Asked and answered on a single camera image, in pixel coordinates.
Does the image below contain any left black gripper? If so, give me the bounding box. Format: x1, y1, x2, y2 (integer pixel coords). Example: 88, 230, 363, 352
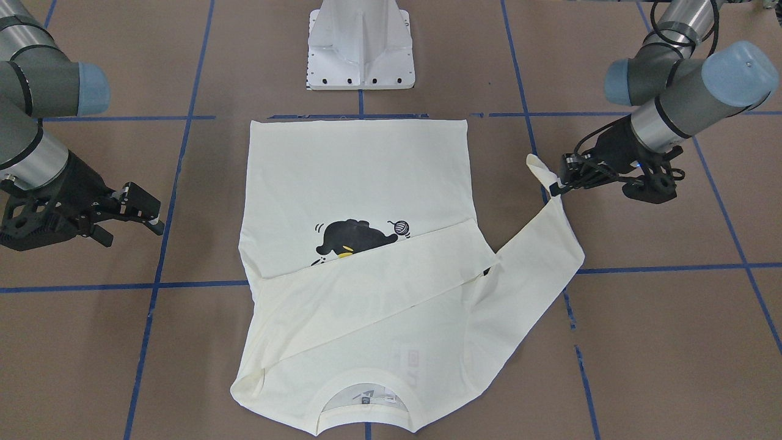
549, 116, 684, 198

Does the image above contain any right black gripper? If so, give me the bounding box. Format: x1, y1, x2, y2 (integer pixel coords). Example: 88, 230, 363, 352
1, 153, 166, 251

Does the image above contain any cream long-sleeve cat shirt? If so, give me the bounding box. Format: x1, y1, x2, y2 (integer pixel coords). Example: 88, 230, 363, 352
230, 120, 585, 436

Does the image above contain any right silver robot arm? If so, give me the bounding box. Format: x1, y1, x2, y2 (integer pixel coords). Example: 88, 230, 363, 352
1, 1, 165, 251

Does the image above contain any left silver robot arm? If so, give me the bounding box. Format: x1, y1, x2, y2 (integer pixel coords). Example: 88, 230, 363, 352
549, 1, 780, 204

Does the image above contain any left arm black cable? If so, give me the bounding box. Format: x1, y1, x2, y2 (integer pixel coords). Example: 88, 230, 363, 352
649, 0, 722, 59

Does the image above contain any white camera mast base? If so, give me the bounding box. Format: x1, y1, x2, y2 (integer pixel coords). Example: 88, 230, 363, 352
305, 1, 416, 91

